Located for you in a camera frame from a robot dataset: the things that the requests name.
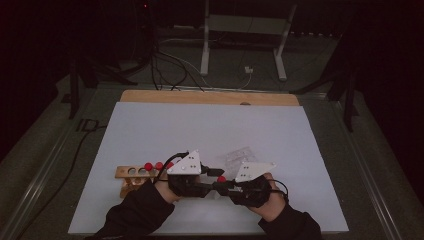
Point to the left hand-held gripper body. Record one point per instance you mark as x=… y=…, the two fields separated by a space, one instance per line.
x=188 y=165

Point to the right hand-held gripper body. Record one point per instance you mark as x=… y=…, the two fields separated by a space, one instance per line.
x=253 y=171

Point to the clear tube with red cap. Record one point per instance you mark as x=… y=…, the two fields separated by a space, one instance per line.
x=221 y=179
x=159 y=165
x=148 y=165
x=169 y=165

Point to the clear acrylic tube rack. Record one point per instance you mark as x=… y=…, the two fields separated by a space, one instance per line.
x=238 y=155

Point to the wooden test tube rack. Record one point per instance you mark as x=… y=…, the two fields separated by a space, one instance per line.
x=121 y=171

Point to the person's left hand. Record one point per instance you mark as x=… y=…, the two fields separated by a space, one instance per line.
x=165 y=190

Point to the person's right hand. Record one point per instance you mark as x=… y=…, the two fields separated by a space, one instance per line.
x=275 y=203

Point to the white plug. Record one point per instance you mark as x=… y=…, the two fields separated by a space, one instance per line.
x=248 y=69

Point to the black floor stand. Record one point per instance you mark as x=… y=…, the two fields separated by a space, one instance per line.
x=348 y=106
x=72 y=96

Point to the white metal frame desk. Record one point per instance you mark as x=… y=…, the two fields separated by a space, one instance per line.
x=246 y=24

